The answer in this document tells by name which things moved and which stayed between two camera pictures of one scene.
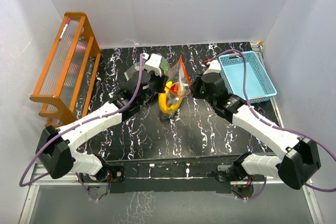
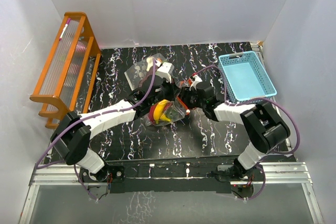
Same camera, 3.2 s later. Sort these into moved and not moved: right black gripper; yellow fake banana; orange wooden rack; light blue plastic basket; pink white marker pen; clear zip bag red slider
Moved: clear zip bag red slider; yellow fake banana; right black gripper
Not moved: light blue plastic basket; pink white marker pen; orange wooden rack
